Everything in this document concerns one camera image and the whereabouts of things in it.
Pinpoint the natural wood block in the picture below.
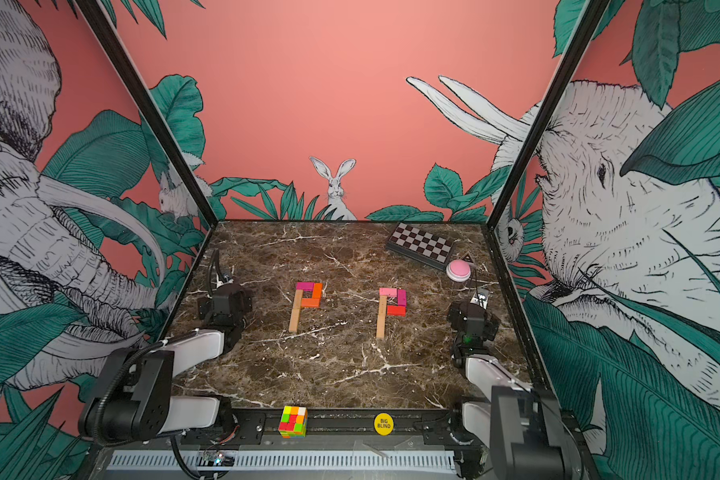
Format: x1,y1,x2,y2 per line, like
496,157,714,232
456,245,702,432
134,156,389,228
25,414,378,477
288,309,300,333
376,316,386,339
378,295,388,320
293,289,304,313

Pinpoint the light pink block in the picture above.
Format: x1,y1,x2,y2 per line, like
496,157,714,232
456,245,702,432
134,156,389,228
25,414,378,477
379,287,398,298

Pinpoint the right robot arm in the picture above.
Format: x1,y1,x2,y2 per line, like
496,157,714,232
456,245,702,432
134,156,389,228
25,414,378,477
447,300,589,479

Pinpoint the yellow big blind chip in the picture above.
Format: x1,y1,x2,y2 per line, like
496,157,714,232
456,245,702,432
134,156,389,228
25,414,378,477
373,412,395,436

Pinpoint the black front rail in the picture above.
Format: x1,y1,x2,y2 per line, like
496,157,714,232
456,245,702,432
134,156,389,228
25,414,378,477
155,404,475,448

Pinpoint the small circuit board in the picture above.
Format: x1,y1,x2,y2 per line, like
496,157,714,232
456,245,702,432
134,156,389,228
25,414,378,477
198,451,236,468

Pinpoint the orange block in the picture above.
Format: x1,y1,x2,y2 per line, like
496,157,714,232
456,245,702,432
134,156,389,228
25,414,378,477
310,283,323,302
301,298,320,308

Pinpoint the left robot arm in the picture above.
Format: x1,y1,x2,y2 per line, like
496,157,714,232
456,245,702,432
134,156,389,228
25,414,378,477
78,282,253,447

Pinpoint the colourful puzzle cube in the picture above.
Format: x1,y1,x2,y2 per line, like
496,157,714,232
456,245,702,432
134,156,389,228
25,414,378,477
278,405,308,438

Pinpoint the white perforated strip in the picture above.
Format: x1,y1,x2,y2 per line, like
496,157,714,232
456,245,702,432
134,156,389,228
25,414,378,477
104,449,457,473

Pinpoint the folded checkered chess board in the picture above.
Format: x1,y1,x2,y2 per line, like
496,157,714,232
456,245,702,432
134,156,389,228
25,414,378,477
385,222,454,271

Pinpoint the pink round button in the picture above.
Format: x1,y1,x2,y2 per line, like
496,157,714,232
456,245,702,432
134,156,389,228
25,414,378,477
446,259,472,283

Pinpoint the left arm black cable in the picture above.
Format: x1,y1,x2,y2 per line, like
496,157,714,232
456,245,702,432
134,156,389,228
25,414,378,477
206,248,232,298

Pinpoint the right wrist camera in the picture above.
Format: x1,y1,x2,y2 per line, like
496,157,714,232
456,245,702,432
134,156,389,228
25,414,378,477
470,288,491,310

